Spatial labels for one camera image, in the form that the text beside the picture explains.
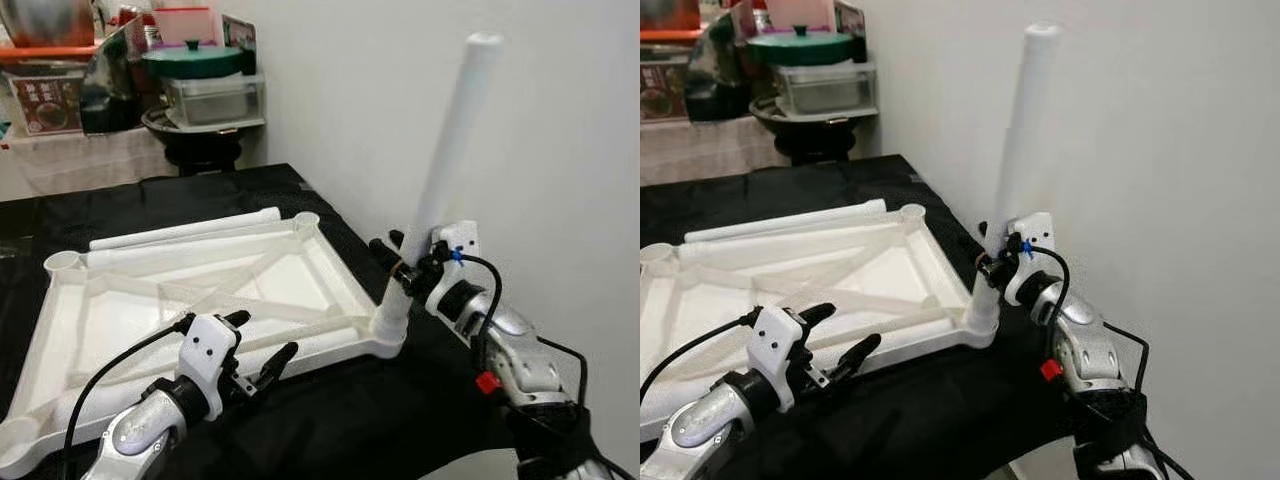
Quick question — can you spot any black plastic bag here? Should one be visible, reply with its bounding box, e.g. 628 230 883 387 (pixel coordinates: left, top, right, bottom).
80 45 146 136
688 15 756 123

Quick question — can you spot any black table cloth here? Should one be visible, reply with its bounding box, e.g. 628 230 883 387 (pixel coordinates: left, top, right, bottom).
0 163 601 480
640 153 1151 480

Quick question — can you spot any bench with white lace cloth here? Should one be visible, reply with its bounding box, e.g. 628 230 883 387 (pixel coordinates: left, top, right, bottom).
640 118 786 188
0 130 171 201

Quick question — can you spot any green pot with lid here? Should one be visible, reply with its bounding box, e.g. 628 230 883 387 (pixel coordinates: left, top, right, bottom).
142 40 246 79
748 25 853 66

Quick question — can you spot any dark framed picture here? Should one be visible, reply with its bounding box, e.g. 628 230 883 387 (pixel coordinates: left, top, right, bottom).
222 15 259 76
835 0 869 63

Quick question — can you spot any white box with pink lid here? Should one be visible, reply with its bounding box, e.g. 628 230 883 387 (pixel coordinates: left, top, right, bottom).
760 0 831 31
152 7 216 46

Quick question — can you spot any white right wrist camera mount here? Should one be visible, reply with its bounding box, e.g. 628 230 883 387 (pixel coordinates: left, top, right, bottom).
1005 212 1056 306
425 221 479 313

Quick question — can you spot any black round wok stand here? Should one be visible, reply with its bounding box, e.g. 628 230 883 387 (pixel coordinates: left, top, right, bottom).
140 108 266 176
750 95 879 166

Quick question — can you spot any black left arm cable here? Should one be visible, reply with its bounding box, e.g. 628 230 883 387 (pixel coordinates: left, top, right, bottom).
62 315 196 480
640 308 763 401

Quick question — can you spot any clear plastic container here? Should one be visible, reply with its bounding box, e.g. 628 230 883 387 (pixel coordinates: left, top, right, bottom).
770 62 879 116
160 75 266 129

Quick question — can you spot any steel pot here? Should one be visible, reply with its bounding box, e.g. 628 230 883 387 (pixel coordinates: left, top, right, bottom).
640 0 701 31
0 0 96 49

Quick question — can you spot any white plastic table top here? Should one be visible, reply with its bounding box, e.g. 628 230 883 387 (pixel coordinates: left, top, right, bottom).
0 210 409 479
640 203 1001 441

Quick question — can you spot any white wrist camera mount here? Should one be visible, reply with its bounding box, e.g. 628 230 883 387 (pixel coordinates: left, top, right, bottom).
748 306 809 413
1005 212 1056 306
425 221 479 313
180 313 241 419

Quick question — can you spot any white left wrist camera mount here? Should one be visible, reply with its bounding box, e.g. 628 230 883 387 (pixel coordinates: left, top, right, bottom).
748 306 809 413
180 313 241 419

